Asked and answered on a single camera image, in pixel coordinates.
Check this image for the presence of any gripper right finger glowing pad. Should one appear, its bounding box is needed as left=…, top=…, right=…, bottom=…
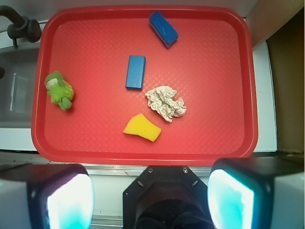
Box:
left=207, top=157, right=305, bottom=229

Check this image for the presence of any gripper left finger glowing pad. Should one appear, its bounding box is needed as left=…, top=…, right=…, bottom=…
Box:
left=0, top=164, right=94, bottom=229

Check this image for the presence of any green plush animal toy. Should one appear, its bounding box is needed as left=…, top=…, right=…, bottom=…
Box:
left=44, top=71, right=74, bottom=111

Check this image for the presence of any yellow sponge piece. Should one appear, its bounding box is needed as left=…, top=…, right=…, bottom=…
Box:
left=123, top=113, right=162, bottom=142

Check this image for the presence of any crumpled white paper towel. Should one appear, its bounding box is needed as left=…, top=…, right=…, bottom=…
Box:
left=145, top=85, right=187, bottom=123

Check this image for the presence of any red plastic tray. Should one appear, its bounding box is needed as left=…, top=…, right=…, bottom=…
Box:
left=31, top=6, right=258, bottom=166

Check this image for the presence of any grey sink basin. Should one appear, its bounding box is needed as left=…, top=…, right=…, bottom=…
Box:
left=0, top=44, right=39, bottom=128

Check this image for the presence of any blue wooden block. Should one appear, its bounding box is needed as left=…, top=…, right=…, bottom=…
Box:
left=125, top=55, right=146, bottom=90

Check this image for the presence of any brown cardboard box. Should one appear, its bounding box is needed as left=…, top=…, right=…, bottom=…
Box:
left=267, top=9, right=305, bottom=154

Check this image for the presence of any dark metal faucet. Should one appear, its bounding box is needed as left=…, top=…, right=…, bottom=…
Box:
left=0, top=5, right=42, bottom=49

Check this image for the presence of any blue scrub sponge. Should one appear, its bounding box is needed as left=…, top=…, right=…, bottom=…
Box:
left=149, top=11, right=179, bottom=48

